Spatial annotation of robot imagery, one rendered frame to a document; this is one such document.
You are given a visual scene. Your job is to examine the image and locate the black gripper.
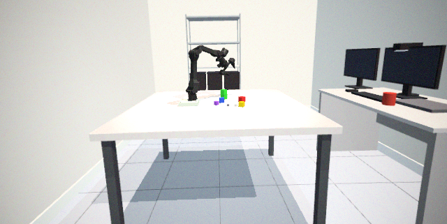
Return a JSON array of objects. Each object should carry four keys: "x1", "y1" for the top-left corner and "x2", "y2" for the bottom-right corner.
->
[{"x1": 219, "y1": 58, "x2": 235, "y2": 76}]

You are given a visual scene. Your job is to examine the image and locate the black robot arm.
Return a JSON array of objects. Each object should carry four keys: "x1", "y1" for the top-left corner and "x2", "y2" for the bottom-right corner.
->
[{"x1": 186, "y1": 45, "x2": 228, "y2": 101}]

